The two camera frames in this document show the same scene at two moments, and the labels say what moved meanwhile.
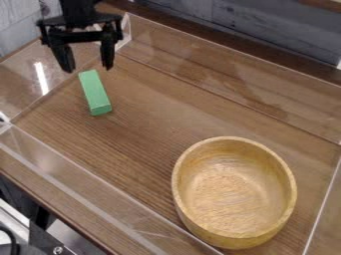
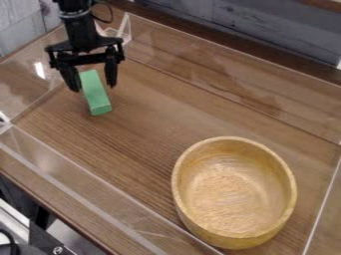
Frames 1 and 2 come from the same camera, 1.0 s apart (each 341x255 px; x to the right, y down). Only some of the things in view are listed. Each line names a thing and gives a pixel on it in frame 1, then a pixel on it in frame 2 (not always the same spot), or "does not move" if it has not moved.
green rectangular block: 97,92 does not move
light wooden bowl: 233,189 does not move
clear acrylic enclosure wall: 196,150 does not move
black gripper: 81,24 to 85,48
